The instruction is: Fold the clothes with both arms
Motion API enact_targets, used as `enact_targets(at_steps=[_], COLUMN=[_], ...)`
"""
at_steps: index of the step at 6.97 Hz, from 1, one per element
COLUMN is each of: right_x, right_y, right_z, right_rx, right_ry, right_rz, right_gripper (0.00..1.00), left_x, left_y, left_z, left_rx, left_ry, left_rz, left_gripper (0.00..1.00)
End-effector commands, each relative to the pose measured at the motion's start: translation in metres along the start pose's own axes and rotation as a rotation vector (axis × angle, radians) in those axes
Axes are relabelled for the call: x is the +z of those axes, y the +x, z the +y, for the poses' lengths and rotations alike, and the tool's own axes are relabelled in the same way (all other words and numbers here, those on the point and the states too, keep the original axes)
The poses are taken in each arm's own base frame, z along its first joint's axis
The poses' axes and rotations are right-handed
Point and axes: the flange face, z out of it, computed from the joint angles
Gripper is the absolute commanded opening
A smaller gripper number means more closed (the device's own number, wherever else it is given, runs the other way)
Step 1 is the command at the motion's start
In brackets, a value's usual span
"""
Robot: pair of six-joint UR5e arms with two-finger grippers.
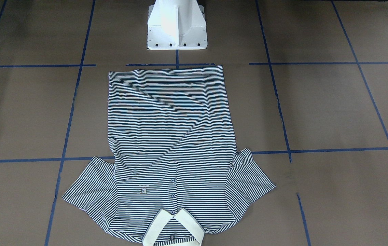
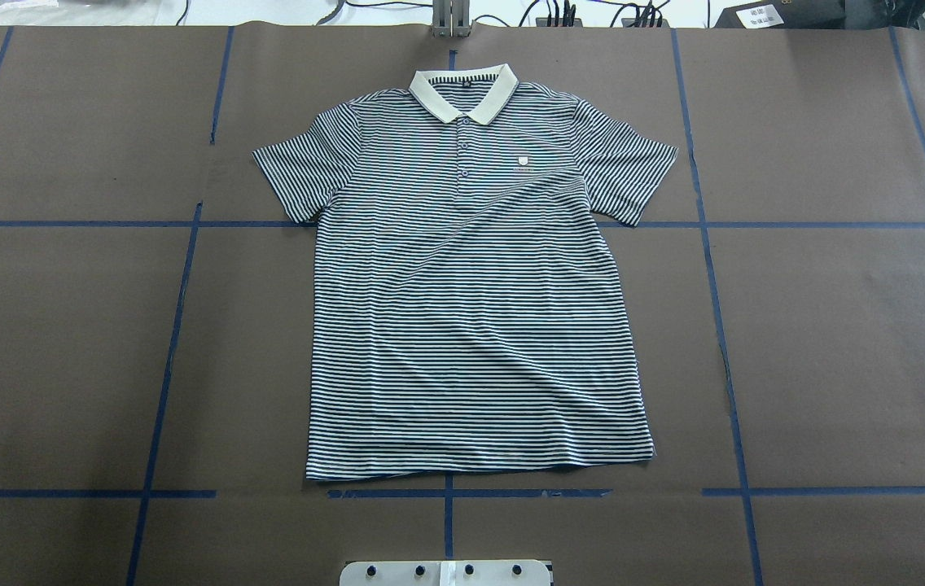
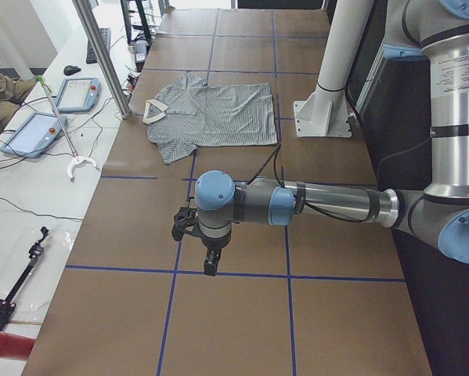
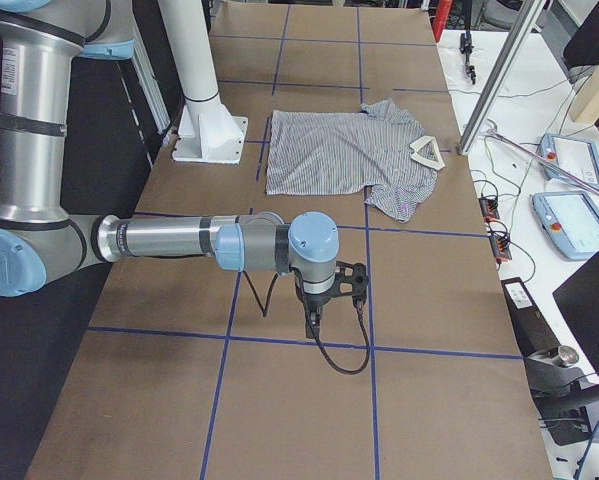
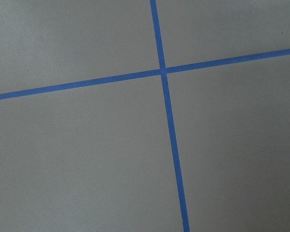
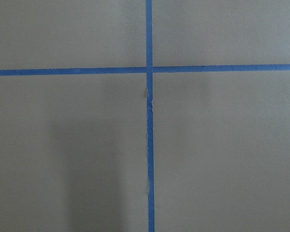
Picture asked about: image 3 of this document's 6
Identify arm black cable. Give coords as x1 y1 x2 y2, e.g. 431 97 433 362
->
247 143 366 224

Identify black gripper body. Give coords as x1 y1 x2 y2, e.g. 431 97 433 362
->
202 234 231 259

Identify aluminium frame post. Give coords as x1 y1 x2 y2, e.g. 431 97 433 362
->
72 0 131 119

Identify black keyboard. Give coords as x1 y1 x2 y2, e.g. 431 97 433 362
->
85 27 112 65

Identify near teach pendant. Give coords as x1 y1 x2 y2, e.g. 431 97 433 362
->
0 112 62 158

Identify reacher grabber tool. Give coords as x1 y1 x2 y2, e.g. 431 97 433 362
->
36 75 99 183

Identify teach pendant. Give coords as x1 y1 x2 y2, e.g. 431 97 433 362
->
0 112 62 158
56 78 101 114

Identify far teach pendant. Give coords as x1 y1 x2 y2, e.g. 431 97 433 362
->
56 78 101 114

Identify white pillar with base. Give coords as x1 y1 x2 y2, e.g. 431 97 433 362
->
294 0 374 138

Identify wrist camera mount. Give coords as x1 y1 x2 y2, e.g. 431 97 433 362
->
171 207 202 242

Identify olive jacket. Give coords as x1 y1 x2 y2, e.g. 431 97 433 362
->
0 74 36 133

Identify black computer mouse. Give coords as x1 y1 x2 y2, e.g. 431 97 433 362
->
63 65 81 76

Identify red cylinder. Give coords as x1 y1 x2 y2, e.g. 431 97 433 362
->
0 331 35 360

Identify striped polo shirt white collar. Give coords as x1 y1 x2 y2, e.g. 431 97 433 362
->
144 71 280 165

